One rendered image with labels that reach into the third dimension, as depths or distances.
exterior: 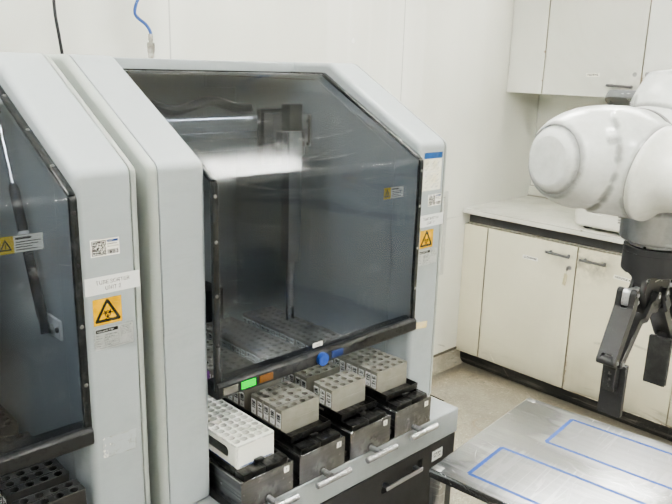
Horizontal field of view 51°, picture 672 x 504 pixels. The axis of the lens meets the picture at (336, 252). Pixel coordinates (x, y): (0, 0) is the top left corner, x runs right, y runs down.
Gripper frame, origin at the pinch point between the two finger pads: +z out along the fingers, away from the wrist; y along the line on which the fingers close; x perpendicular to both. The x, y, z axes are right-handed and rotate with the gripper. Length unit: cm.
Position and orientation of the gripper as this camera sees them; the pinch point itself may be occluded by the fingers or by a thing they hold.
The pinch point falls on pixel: (633, 389)
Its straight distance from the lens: 104.4
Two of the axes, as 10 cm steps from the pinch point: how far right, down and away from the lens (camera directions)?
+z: -0.3, 9.7, 2.6
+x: -6.9, -2.0, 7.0
